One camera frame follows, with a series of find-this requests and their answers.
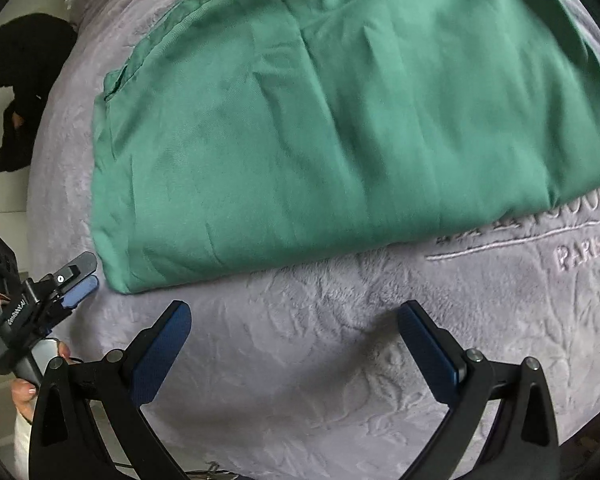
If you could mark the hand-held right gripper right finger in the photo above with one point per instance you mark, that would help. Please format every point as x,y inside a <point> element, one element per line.
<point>426,352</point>

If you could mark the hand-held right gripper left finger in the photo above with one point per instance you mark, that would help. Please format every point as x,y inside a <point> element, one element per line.
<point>164,345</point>

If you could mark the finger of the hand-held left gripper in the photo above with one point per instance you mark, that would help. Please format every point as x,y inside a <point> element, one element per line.
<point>79,290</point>
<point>75,266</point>

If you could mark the green work jacket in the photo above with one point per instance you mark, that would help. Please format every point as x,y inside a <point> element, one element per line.
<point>330,135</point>

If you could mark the white sleeved left forearm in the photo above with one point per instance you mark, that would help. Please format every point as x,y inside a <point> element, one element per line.
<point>22,447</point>

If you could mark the person in black clothes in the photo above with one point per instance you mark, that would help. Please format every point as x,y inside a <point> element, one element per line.
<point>30,70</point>

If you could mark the person's left hand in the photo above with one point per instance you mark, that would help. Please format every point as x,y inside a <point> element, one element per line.
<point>24,397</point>

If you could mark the lavender plush blanket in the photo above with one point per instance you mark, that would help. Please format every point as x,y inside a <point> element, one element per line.
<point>305,360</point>

